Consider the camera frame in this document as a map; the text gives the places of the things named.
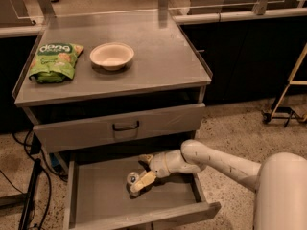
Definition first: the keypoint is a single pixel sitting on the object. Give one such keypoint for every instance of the black stand leg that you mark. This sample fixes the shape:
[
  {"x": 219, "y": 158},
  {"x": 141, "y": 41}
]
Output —
[{"x": 29, "y": 198}]

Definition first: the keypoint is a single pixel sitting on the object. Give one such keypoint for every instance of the open grey middle drawer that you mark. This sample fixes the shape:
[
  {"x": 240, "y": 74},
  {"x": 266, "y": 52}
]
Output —
[{"x": 98, "y": 196}]

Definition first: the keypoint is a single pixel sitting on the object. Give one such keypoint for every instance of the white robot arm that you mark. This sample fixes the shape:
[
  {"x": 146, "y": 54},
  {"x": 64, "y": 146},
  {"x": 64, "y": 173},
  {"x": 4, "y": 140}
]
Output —
[{"x": 279, "y": 183}]

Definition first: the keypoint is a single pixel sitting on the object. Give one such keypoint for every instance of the closed grey upper drawer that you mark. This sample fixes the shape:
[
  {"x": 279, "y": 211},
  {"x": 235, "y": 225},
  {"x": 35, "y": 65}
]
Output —
[{"x": 92, "y": 132}]

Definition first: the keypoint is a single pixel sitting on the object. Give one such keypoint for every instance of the white horizontal rail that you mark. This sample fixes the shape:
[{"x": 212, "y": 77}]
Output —
[{"x": 238, "y": 16}]

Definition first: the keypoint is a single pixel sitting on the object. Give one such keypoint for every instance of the green chips bag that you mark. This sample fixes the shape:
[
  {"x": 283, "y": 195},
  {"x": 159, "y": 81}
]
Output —
[{"x": 54, "y": 62}]

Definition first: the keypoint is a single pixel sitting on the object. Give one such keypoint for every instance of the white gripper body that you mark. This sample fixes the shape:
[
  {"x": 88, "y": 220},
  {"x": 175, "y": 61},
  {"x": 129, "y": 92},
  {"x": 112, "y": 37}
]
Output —
[{"x": 157, "y": 163}]

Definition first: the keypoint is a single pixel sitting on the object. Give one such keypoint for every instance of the grey metal cabinet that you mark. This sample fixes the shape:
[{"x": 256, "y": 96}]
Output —
[{"x": 136, "y": 77}]

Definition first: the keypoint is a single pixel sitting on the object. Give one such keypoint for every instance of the black drawer handle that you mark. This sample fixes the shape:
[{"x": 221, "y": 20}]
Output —
[{"x": 125, "y": 126}]

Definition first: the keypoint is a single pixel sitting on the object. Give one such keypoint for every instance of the redbull can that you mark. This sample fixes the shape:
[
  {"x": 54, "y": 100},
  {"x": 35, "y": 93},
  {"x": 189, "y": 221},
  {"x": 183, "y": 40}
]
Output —
[{"x": 133, "y": 184}]

